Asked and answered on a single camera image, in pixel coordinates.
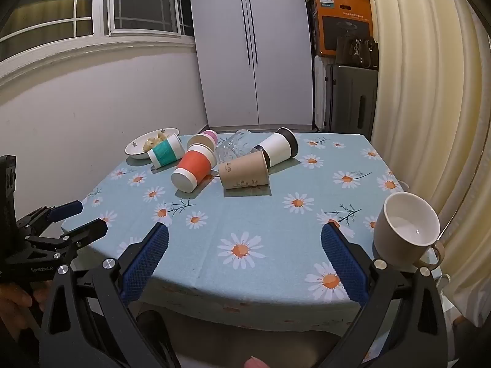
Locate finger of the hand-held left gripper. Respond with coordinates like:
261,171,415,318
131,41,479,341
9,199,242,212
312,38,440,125
24,218,108,255
15,200,84,235

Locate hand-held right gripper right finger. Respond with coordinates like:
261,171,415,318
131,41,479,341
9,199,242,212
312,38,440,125
310,222,452,368

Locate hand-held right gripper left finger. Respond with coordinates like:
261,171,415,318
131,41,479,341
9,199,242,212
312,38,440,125
38,222,182,368

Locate orange sleeved paper cup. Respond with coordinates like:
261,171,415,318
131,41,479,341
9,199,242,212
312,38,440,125
171,144,218,194

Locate green banded paper cup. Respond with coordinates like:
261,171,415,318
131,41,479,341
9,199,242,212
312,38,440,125
148,134,184,168

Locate brown paper cup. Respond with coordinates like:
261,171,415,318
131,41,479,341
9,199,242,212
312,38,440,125
218,149,270,191

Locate white paper cup black rim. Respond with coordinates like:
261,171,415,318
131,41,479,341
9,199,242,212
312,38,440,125
252,127,299,168

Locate pink paper cup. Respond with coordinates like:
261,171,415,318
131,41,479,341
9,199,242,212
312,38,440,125
187,130,219,152

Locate clear glass cup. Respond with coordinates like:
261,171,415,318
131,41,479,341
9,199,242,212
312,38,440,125
217,129,253,164

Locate person's left hand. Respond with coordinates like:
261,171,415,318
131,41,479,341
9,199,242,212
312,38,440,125
0,281,52,339

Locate beige ceramic mug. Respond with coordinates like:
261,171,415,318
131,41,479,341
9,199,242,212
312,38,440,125
373,192,446,271

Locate white shallow bowl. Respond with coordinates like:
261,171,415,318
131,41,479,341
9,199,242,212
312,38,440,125
125,128,180,160

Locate blue daisy print tablecloth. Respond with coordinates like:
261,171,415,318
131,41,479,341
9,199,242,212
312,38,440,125
61,133,446,332

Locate pale food pieces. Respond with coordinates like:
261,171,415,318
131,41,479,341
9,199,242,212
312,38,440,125
143,131,168,152

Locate grey suitcase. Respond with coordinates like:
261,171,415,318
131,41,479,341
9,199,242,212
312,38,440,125
324,63,379,141

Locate white suitcase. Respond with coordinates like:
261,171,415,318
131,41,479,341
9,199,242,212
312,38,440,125
312,56,331,132

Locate cream curtain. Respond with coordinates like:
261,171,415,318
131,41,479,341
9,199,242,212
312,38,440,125
344,0,491,331

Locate white framed window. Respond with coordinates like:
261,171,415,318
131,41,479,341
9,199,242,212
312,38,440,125
0,0,195,63

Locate dark handbag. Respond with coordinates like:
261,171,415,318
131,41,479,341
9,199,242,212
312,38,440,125
336,36,380,71

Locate white wardrobe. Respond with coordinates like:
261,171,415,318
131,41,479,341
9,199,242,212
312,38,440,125
188,0,316,128

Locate orange cardboard box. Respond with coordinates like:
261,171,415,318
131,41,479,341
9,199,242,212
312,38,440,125
312,0,374,58

